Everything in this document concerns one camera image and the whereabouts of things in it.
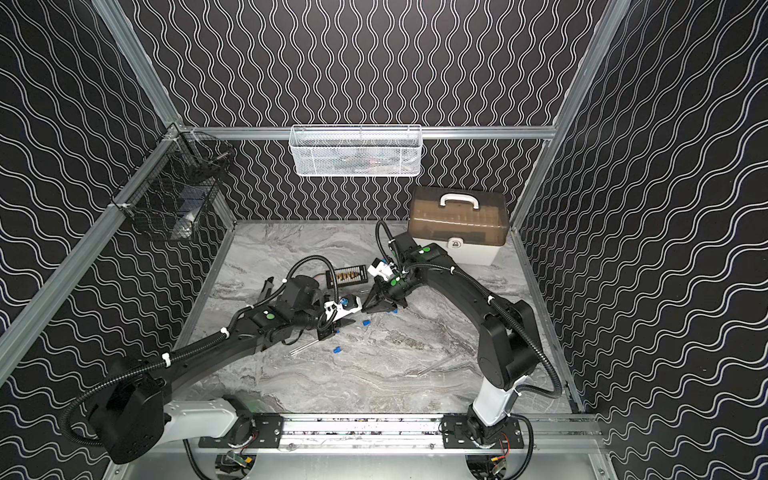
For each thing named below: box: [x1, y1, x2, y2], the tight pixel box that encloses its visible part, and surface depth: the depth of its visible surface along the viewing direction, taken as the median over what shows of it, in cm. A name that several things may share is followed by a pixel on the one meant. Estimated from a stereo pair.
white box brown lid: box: [408, 187, 510, 266], surface depth 99 cm
